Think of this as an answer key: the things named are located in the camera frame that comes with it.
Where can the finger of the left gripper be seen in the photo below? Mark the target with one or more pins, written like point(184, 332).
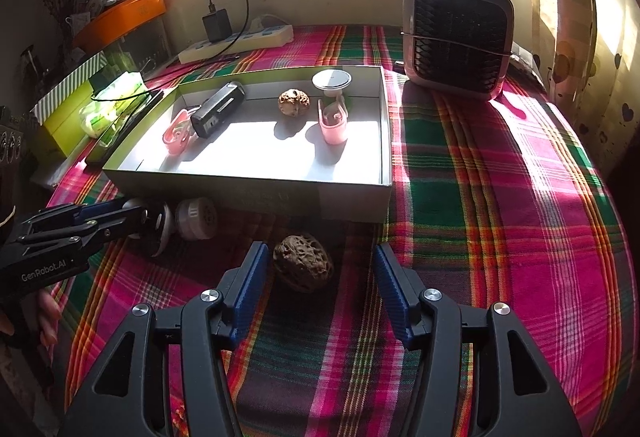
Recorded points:
point(69, 215)
point(87, 231)

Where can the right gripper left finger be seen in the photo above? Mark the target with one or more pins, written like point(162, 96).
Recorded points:
point(126, 392)

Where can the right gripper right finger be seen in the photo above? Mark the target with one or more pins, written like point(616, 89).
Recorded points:
point(515, 392)

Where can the small clear round jar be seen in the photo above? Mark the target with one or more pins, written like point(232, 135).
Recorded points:
point(196, 219)

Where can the pink cable clip back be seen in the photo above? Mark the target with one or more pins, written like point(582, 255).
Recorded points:
point(177, 135)

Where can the pink cable clip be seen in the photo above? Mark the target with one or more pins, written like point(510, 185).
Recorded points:
point(177, 135)
point(333, 119)

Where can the black rectangular power bank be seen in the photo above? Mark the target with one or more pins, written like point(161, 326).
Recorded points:
point(217, 109)

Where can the brown walnut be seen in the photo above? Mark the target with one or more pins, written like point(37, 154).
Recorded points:
point(293, 103)
point(302, 263)

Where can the pink cable clip front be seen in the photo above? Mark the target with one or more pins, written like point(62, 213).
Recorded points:
point(333, 119)

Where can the white green round stand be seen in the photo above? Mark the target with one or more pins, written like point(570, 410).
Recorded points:
point(331, 83)

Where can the black round two-button device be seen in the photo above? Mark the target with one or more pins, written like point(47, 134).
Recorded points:
point(157, 229)

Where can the person's left hand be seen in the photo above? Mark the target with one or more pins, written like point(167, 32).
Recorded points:
point(48, 315)

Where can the yellow green box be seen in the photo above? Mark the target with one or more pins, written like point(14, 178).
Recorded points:
point(61, 133)

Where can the black patterned box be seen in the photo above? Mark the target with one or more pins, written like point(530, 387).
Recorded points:
point(11, 151)

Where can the black smartphone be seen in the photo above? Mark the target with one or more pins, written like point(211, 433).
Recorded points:
point(112, 137)

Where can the green tissue pack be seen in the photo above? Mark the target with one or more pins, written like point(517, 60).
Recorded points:
point(105, 108)

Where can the striped gift box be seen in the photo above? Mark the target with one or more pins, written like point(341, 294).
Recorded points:
point(51, 101)

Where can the plaid pink green cloth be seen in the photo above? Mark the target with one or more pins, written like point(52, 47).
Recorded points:
point(491, 201)

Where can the orange storage box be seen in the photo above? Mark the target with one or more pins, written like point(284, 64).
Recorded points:
point(115, 22)

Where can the white green open box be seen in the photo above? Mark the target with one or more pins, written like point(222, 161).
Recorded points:
point(262, 161)

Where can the black charger adapter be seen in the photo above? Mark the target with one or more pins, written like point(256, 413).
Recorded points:
point(217, 25)

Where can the white power strip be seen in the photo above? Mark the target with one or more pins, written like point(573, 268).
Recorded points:
point(266, 38)

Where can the small desktop fan heater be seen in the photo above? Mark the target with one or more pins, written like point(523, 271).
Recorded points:
point(458, 46)

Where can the heart pattern curtain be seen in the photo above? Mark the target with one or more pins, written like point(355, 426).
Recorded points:
point(593, 75)

